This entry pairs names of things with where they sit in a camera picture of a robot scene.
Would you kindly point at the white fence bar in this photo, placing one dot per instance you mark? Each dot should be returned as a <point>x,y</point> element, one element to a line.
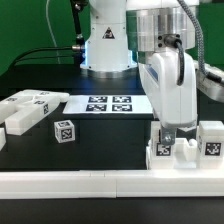
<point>112,184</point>
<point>2,138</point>

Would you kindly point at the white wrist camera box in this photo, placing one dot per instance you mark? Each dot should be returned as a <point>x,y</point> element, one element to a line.
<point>213,90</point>

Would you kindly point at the white marker sheet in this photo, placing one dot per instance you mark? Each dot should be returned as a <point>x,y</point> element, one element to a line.
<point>108,104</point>

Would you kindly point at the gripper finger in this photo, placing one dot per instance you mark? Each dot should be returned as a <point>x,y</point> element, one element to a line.
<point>167,136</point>

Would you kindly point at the white front fence bar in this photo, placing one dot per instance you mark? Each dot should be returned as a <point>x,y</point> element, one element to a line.
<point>112,184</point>

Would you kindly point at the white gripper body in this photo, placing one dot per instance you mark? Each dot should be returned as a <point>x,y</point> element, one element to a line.
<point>174,105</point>

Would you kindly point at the white chair seat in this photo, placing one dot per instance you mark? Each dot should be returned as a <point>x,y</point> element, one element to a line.
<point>184,154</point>

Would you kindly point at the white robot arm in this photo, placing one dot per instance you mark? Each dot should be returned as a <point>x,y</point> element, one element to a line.
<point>153,36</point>

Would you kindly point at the white left fence bar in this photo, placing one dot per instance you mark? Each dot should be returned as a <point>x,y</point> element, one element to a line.
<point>2,138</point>

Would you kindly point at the white chair back assembly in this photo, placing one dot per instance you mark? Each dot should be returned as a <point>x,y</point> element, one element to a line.
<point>23,110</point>

